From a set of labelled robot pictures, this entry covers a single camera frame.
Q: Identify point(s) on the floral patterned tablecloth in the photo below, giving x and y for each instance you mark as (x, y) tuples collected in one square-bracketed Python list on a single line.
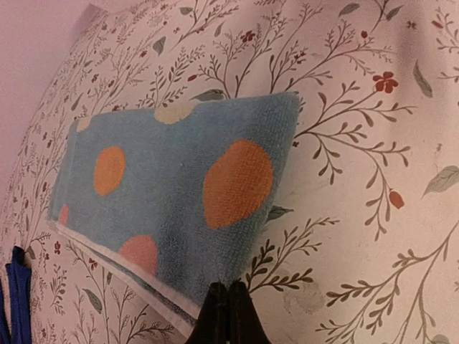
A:
[(361, 242)]

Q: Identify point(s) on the dark blue towel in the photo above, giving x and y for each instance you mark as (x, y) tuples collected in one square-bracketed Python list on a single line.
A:
[(19, 280)]

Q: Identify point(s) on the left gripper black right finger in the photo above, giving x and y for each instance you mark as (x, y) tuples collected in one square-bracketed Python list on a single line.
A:
[(243, 322)]

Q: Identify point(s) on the light blue orange dotted towel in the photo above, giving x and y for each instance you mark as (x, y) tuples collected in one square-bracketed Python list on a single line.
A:
[(173, 199)]

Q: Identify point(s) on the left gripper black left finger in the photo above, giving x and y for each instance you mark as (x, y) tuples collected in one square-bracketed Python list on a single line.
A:
[(210, 327)]

